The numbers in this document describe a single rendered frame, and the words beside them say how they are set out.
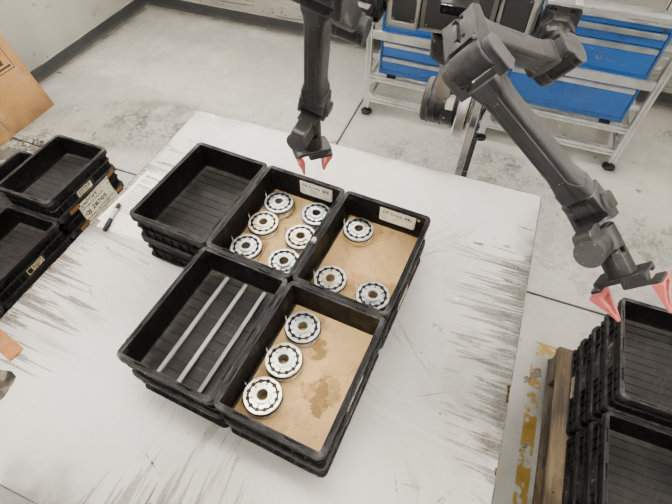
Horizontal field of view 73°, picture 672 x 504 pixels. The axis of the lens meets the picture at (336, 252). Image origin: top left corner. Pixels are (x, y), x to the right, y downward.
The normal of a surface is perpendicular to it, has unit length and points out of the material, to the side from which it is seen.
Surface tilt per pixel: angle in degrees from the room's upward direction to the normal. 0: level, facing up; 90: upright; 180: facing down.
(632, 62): 90
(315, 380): 0
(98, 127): 0
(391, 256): 0
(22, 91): 73
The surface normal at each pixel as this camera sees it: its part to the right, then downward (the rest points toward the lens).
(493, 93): -0.42, 0.69
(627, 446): 0.00, -0.61
